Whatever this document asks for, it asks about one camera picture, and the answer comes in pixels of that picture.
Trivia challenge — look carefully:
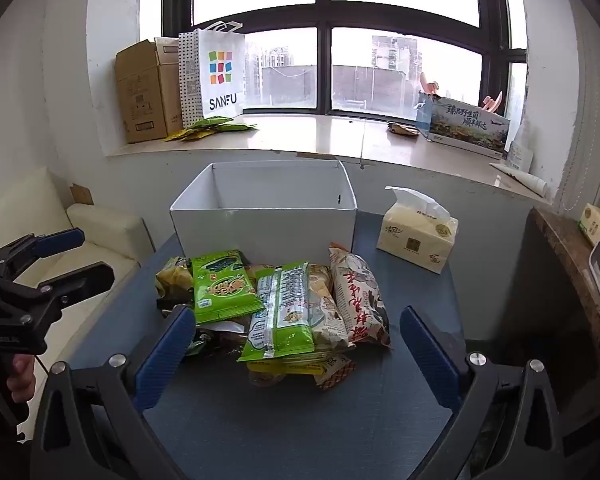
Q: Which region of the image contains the person's left hand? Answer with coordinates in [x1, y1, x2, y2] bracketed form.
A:
[5, 353, 38, 406]

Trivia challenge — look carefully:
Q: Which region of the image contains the black window frame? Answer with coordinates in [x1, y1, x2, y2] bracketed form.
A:
[161, 0, 528, 116]

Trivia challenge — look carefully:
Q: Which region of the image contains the blue box on sill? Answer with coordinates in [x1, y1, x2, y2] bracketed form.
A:
[415, 91, 441, 136]

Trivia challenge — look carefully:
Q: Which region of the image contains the green and white snack packet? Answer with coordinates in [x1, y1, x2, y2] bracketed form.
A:
[236, 261, 315, 362]

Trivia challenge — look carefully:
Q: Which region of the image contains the white printed carton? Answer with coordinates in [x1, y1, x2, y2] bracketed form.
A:
[178, 30, 203, 129]

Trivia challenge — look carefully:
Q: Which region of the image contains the yellow chips packet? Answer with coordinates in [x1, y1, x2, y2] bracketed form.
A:
[155, 256, 196, 311]

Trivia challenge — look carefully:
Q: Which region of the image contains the small white packet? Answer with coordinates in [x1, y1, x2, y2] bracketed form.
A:
[505, 141, 533, 171]

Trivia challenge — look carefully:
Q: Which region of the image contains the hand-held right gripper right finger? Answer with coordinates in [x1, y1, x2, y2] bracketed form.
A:
[399, 305, 566, 480]

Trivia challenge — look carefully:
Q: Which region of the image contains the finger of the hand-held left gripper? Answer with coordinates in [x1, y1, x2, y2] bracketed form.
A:
[0, 261, 116, 327]
[0, 228, 86, 282]

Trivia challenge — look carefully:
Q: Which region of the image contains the white red-print snack packet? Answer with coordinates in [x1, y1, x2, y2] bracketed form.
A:
[328, 242, 392, 348]

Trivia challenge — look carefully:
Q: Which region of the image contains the landscape-print gift box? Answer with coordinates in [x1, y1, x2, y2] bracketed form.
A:
[425, 95, 511, 156]

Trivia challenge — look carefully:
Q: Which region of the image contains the cream sofa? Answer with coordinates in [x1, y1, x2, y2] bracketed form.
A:
[0, 166, 153, 311]

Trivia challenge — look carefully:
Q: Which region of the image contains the white shopping bag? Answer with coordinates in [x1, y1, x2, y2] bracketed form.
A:
[195, 21, 246, 120]

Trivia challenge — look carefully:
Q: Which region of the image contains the long yellow snack packet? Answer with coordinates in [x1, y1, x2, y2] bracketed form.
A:
[246, 352, 331, 377]

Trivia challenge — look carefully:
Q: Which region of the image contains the green seaweed snack packet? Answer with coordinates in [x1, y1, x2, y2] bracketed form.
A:
[189, 250, 264, 326]

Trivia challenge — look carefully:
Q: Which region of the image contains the brown cardboard box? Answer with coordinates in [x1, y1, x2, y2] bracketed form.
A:
[115, 37, 183, 144]

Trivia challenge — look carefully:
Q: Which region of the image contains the beige chips packet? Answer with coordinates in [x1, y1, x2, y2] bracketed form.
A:
[305, 264, 356, 353]

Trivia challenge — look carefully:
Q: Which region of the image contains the small orange-print snack packet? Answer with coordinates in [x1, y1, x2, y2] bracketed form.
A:
[314, 354, 357, 391]

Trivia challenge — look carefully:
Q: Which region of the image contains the pile of green sachets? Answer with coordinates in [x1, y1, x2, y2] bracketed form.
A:
[162, 116, 258, 143]

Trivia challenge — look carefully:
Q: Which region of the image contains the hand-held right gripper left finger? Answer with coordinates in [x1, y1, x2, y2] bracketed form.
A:
[30, 304, 197, 480]

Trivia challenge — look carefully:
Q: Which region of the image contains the wooden side table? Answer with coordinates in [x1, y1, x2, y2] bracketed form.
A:
[530, 207, 600, 411]

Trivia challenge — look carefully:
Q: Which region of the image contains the white cardboard box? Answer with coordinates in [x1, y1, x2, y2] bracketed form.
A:
[169, 160, 358, 267]

